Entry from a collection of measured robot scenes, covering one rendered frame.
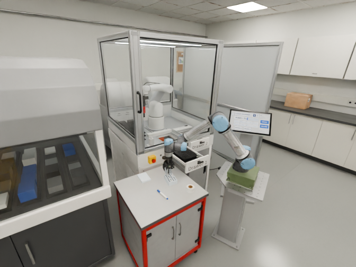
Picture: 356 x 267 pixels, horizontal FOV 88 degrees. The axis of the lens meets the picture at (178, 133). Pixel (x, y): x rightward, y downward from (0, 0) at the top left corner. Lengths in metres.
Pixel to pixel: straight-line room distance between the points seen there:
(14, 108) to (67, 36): 3.58
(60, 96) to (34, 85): 0.13
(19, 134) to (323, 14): 5.02
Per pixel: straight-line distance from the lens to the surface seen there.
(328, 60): 4.54
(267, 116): 2.59
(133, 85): 1.58
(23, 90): 1.26
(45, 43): 4.65
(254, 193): 1.77
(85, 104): 1.25
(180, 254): 2.00
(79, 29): 4.78
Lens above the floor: 1.81
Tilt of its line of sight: 22 degrees down
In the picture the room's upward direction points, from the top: 2 degrees clockwise
